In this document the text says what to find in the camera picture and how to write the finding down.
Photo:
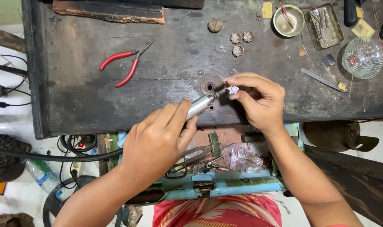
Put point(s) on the dark wooden beam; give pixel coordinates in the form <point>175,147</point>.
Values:
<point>361,183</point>

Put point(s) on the green bristle brush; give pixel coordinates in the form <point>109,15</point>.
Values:
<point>214,145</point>

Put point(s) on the person's left hand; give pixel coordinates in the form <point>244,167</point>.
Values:
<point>150,148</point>

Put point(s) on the white ceramic cup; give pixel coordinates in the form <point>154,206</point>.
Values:
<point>297,20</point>

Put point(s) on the small metal tweezers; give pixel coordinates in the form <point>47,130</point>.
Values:
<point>216,166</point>

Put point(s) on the clear glass bowl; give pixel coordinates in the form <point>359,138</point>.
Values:
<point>368,56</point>

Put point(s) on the copper piece in bowl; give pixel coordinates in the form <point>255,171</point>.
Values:
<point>352,60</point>

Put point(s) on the brown round motor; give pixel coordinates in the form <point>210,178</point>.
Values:
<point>330,135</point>

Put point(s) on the dark woven bag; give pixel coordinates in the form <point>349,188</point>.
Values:
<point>5,157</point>

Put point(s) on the flat metal file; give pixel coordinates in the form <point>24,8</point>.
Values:
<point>320,79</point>

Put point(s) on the small yellow paper scrap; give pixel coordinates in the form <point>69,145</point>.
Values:
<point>342,86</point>

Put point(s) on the clear plastic bottle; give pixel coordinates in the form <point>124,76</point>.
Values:
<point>41,175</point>

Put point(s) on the silver rotary tool handpiece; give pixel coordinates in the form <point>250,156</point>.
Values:
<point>200,105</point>

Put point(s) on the person's right hand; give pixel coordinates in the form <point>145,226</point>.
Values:
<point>264,104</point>

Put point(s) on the grey sandpaper piece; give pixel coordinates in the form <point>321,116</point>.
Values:
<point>328,60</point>

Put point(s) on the rough wooden block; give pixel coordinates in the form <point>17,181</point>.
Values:
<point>109,14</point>

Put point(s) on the round grey stone lump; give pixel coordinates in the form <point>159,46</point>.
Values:
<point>215,25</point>

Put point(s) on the black metal scissors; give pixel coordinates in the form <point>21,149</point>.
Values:
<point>188,162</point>

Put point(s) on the white power strip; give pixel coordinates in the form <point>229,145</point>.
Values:
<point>79,165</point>

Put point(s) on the thin red stick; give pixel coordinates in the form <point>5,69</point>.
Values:
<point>284,11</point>

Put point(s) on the blue wooden drawer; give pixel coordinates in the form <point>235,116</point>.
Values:
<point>235,186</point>

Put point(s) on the pink patterned garment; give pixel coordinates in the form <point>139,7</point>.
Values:
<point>216,212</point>

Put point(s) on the heap of clear plastic bags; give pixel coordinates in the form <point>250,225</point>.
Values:
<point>245,157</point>

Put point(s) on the dark short cylinder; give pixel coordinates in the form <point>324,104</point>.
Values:
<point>253,137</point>

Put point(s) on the rectangular metal tray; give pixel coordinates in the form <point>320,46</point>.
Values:
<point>335,31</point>

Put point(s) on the bunch of metal burs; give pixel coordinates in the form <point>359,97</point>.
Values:
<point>320,22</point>

